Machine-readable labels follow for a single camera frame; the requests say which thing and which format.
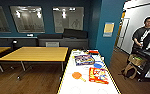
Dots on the small white table item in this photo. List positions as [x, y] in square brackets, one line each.
[77, 51]

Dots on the colourful board game box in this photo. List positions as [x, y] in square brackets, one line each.
[98, 75]
[84, 60]

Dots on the small red flat item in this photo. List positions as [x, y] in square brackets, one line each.
[92, 51]

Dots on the long dark grey sofa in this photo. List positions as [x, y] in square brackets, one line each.
[57, 38]

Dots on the white sofa label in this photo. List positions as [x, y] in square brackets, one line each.
[52, 44]

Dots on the round blue plate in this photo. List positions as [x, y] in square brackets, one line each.
[98, 65]

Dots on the yellow white game table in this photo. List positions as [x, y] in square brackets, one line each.
[87, 85]

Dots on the brown bag on floor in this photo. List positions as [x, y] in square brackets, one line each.
[129, 71]

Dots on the cardboard box on cart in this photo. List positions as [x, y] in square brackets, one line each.
[137, 60]

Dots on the person in dark shirt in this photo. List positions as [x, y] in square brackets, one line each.
[142, 35]

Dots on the yellow wall poster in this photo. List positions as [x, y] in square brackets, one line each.
[108, 29]

